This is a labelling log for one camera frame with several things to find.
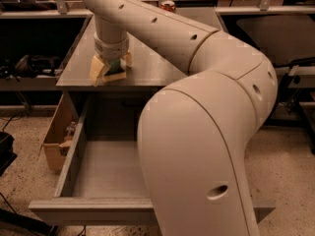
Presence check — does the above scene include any black equipment case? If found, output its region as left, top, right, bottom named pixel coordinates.
left=0, top=132, right=17, bottom=176

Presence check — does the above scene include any open grey top drawer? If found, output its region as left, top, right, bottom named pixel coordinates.
left=28, top=95, right=276, bottom=227

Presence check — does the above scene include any orange soda can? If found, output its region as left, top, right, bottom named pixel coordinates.
left=159, top=0, right=176, bottom=13

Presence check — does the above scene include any black headset on shelf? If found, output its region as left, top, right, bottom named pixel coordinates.
left=0, top=55, right=61, bottom=79

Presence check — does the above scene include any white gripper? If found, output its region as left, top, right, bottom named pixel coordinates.
left=90, top=34, right=132, bottom=87

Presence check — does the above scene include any grey drawer cabinet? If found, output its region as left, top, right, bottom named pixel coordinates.
left=56, top=7, right=230, bottom=140

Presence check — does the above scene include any green and yellow sponge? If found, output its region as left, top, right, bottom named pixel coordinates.
left=105, top=59, right=126, bottom=81

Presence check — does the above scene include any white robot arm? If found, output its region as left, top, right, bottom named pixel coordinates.
left=83, top=0, right=278, bottom=236

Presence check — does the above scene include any brown cardboard box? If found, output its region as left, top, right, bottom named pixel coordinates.
left=42, top=93, right=78, bottom=172

